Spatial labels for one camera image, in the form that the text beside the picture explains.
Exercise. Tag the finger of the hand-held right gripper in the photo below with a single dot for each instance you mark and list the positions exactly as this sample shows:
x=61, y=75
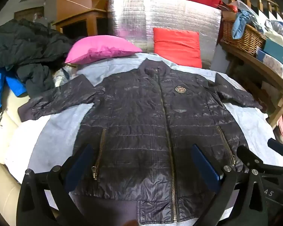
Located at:
x=276, y=146
x=247, y=155

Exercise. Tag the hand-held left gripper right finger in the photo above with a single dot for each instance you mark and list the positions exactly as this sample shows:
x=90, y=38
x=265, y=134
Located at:
x=206, y=167

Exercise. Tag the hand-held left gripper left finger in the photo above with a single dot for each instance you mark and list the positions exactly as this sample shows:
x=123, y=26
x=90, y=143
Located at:
x=81, y=164

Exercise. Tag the dark quilted zip jacket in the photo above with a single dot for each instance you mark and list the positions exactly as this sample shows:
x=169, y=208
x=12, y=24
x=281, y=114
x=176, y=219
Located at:
x=136, y=122

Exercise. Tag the light grey blanket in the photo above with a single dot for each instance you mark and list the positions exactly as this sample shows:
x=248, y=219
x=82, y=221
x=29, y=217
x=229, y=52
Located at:
x=61, y=131

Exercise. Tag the wooden shelf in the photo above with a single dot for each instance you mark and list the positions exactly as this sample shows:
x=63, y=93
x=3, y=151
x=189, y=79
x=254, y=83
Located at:
x=261, y=68

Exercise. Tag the white patterned box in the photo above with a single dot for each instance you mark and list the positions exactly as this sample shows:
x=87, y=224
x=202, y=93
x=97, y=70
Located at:
x=271, y=63

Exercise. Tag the cream sofa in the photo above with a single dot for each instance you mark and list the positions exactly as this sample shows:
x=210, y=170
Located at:
x=0, y=183

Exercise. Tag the clear plastic bag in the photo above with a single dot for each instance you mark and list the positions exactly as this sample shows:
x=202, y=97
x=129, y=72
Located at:
x=61, y=75

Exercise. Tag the teal box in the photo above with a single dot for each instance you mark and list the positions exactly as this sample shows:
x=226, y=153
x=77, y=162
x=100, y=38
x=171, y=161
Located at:
x=278, y=51

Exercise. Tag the dark grey jacket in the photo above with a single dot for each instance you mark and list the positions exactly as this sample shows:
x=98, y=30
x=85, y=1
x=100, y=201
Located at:
x=35, y=80

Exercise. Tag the wicker basket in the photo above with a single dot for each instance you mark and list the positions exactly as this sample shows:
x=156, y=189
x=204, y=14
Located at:
x=247, y=40

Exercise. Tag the plastic-wrapped bedding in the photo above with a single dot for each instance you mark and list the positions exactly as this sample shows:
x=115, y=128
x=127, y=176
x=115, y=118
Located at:
x=273, y=28

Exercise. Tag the pink pillow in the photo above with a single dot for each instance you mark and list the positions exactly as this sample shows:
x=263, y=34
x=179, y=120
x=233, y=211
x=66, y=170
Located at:
x=101, y=48

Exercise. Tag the red pillow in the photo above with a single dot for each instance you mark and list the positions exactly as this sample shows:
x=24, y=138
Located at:
x=176, y=47

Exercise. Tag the light blue cloth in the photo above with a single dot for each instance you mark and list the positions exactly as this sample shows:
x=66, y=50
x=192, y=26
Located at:
x=240, y=23

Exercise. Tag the dark green puffer jacket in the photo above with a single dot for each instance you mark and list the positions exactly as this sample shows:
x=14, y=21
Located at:
x=21, y=44

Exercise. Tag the silver foil insulation mat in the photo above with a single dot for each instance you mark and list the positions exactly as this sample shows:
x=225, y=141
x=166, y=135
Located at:
x=167, y=14

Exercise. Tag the brown woven panel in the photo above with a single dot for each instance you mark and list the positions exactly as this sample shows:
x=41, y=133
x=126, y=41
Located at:
x=28, y=13

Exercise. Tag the wooden cabinet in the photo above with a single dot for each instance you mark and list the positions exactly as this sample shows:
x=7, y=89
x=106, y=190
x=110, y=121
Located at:
x=73, y=0

